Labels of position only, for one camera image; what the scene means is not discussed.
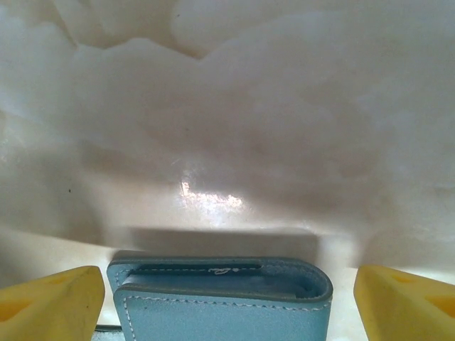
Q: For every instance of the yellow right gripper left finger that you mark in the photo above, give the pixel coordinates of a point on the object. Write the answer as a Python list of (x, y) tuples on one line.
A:
[(46, 309)]

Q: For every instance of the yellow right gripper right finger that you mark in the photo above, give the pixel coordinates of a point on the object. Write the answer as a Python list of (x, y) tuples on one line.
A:
[(405, 309)]

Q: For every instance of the light blue leather card holder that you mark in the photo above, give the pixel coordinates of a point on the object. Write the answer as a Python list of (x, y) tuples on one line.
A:
[(220, 319)]

